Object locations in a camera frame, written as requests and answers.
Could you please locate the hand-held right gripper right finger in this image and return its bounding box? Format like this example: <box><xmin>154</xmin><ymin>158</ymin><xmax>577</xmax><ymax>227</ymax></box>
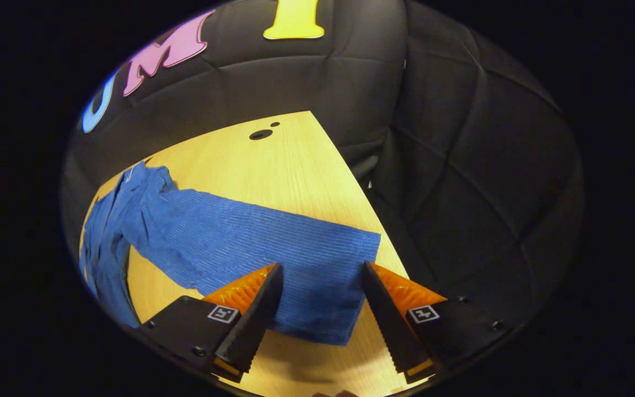
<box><xmin>364</xmin><ymin>261</ymin><xmax>516</xmax><ymax>385</ymax></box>

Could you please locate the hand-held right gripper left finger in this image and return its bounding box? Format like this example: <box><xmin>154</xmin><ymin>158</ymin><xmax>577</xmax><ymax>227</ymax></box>
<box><xmin>140</xmin><ymin>262</ymin><xmax>284</xmax><ymax>384</ymax></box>

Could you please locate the blue shirt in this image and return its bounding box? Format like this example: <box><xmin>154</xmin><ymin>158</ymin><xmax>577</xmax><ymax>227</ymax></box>
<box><xmin>79</xmin><ymin>161</ymin><xmax>382</xmax><ymax>347</ymax></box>

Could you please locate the black backdrop cloth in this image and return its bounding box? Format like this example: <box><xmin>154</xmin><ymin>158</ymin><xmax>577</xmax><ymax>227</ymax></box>
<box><xmin>60</xmin><ymin>0</ymin><xmax>585</xmax><ymax>353</ymax></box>

